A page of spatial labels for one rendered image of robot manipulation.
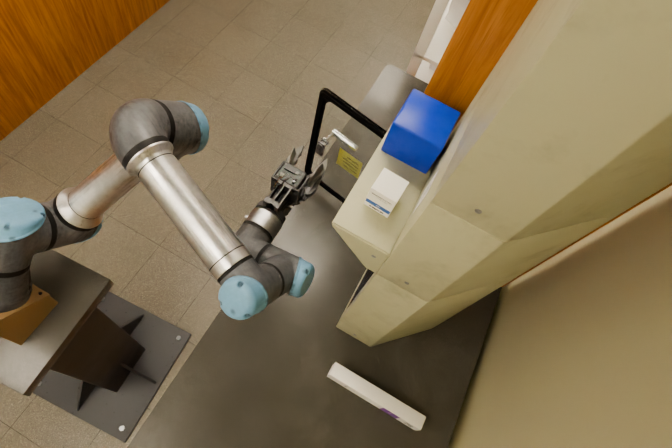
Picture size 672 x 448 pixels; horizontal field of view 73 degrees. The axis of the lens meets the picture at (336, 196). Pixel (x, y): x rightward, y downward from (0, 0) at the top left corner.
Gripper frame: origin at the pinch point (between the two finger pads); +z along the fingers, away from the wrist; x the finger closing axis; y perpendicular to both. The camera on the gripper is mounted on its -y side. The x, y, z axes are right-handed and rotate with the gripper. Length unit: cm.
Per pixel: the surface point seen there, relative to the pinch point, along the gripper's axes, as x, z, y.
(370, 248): -22.5, -24.1, 21.7
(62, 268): 46, -48, -34
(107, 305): 66, -44, -126
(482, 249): -36, -24, 39
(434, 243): -30, -24, 34
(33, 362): 35, -69, -34
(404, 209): -24.6, -14.5, 23.0
